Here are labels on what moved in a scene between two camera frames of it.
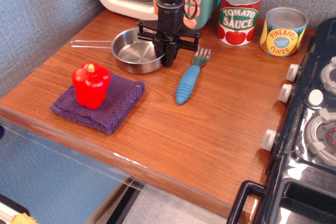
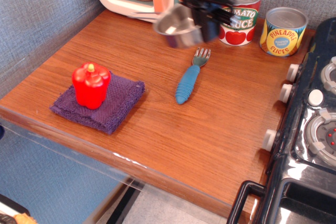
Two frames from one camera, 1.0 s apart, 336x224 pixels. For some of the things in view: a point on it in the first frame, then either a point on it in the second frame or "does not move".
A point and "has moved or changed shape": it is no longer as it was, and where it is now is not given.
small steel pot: [134, 52] has moved or changed shape
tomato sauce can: [240, 5] does not move
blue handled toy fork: [186, 82] does not move
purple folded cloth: [122, 96] does not move
